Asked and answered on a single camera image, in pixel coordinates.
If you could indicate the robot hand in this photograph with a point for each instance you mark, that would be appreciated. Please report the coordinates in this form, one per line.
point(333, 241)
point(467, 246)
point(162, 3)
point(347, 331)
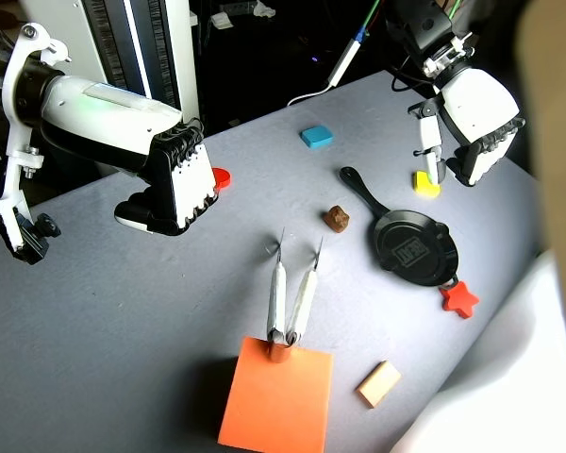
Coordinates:
point(104, 118)
point(481, 108)

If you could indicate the brown chunk toy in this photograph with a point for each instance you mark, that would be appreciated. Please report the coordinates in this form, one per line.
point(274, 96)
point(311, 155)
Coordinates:
point(337, 219)

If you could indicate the black frying pan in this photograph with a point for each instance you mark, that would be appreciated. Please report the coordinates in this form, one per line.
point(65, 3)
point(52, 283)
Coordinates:
point(415, 245)

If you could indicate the beige panel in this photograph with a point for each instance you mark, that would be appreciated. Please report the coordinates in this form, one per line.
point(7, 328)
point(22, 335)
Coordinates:
point(561, 118)

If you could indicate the white robot body column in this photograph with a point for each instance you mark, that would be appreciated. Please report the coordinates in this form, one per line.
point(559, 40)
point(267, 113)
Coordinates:
point(179, 56)

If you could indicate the yellow block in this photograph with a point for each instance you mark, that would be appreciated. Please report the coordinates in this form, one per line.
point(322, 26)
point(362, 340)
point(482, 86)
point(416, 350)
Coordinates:
point(424, 188)

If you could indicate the blue block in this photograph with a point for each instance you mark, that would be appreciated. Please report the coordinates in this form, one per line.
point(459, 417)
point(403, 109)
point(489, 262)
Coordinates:
point(317, 137)

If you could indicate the grey power strip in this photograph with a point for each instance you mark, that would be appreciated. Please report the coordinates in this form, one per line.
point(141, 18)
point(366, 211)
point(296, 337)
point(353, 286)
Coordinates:
point(238, 6)

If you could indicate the red star block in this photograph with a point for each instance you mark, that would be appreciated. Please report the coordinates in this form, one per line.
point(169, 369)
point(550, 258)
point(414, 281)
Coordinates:
point(460, 299)

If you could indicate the grey table cloth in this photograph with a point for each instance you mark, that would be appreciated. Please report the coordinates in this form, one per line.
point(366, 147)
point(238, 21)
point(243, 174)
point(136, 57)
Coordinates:
point(122, 330)

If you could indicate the white backdrop sheet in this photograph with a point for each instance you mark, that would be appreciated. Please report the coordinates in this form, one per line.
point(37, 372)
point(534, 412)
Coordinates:
point(523, 377)

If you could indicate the light wooden block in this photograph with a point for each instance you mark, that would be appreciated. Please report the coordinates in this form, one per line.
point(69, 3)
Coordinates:
point(378, 383)

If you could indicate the orange square block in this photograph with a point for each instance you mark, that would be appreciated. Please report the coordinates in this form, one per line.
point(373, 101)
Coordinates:
point(278, 406)

